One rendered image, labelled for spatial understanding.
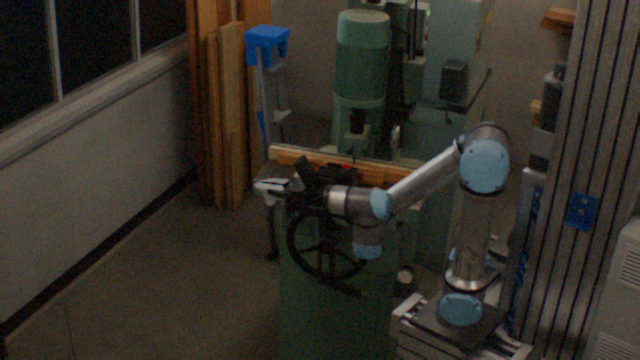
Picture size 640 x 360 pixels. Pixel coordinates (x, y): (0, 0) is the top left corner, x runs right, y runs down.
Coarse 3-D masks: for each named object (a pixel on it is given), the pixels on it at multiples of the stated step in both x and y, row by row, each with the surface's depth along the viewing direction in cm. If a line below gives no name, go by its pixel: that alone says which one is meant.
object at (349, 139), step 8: (368, 128) 275; (344, 136) 269; (352, 136) 268; (360, 136) 269; (344, 144) 269; (352, 144) 268; (360, 144) 267; (344, 152) 271; (352, 152) 270; (360, 152) 269
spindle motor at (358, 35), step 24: (360, 24) 244; (384, 24) 246; (360, 48) 248; (384, 48) 252; (336, 72) 259; (360, 72) 252; (384, 72) 257; (336, 96) 261; (360, 96) 256; (384, 96) 264
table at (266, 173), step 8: (272, 160) 286; (264, 168) 280; (272, 168) 281; (280, 168) 281; (288, 168) 281; (256, 176) 274; (264, 176) 275; (272, 176) 275; (280, 176) 275; (368, 184) 274; (384, 184) 274; (392, 184) 275; (256, 192) 274; (424, 200) 273; (416, 208) 260; (312, 216) 261; (336, 216) 259; (400, 216) 263; (408, 216) 262; (416, 216) 261; (336, 224) 260; (344, 224) 259; (416, 224) 263
